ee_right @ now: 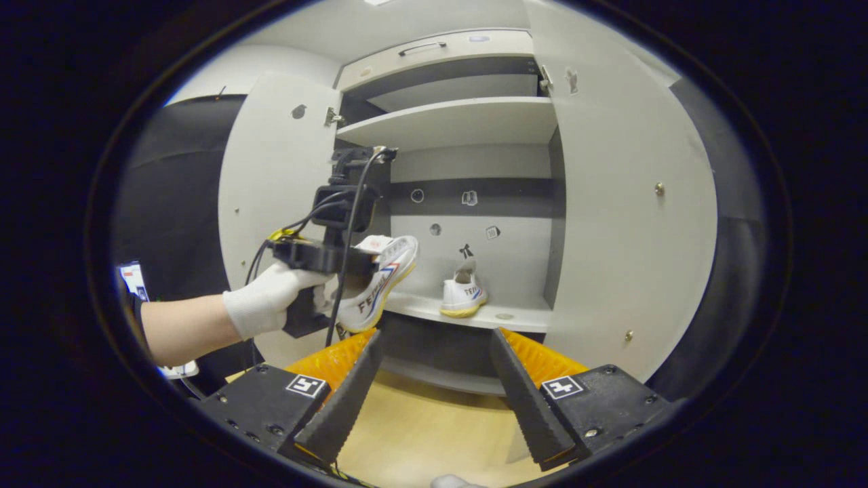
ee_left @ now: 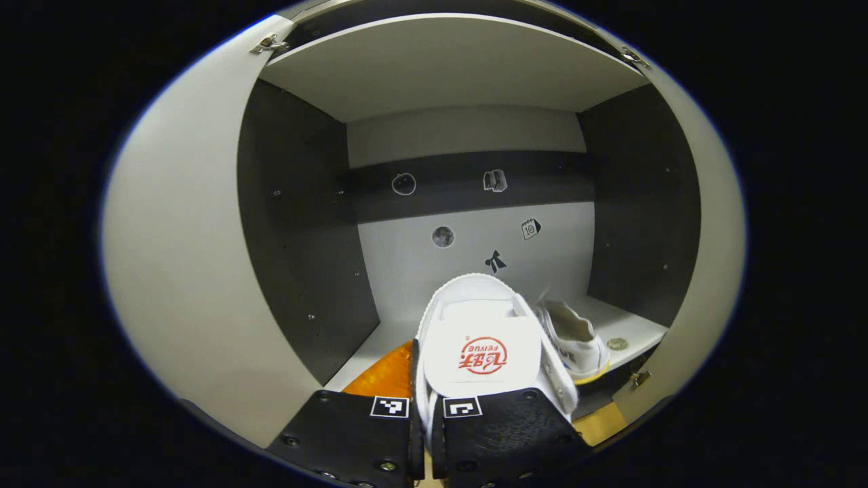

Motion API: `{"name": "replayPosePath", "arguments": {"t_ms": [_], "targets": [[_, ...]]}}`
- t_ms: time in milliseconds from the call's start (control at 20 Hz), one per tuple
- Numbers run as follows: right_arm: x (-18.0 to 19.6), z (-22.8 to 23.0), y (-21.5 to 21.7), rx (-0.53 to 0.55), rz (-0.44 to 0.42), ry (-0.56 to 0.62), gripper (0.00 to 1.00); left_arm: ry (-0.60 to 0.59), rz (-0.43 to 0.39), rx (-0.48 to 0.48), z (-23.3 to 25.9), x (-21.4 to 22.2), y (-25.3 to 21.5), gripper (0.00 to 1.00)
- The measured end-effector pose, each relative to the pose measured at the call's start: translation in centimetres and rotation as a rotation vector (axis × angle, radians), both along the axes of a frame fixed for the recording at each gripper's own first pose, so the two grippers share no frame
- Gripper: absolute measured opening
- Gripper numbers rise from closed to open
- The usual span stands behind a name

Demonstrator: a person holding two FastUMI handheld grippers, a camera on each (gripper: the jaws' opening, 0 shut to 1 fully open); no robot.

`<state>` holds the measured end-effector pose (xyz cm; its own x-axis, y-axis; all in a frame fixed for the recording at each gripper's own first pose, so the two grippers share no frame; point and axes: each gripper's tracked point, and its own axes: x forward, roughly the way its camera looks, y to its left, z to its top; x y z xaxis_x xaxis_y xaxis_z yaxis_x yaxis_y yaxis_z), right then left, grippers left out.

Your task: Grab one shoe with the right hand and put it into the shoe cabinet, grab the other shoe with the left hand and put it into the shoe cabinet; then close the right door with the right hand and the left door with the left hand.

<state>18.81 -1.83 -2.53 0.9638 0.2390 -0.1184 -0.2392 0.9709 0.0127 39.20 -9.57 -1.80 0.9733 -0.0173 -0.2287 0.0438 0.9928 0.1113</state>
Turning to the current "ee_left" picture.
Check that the grey shoe cabinet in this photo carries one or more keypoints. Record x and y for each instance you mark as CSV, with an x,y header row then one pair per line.
x,y
441,68

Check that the grey cabinet door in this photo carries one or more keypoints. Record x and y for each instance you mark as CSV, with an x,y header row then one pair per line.
x,y
719,257
183,257

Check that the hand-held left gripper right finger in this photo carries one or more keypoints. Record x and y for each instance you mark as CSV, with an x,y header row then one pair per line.
x,y
508,437

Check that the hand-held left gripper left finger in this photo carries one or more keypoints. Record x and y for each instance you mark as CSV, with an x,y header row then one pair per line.
x,y
346,434

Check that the white canvas shoe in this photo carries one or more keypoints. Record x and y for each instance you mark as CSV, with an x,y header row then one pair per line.
x,y
475,332
576,342

